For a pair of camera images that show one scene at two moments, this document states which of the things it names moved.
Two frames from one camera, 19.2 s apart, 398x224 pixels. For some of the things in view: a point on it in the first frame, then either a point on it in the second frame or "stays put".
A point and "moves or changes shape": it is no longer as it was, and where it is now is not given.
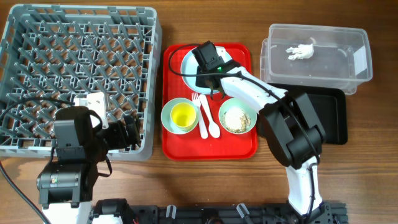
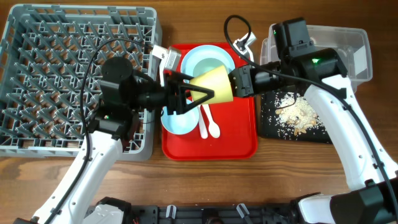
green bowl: (237, 116) -> (206, 65)
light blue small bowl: (166, 118) stays put
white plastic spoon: (214, 128) stays put
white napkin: (222, 52) -> (242, 44)
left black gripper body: (115, 135) -> (170, 84)
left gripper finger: (133, 130) -> (180, 77)
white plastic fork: (203, 127) stays put
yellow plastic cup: (183, 115) moves or changes shape
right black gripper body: (199, 81) -> (247, 82)
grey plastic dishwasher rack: (50, 54) stays put
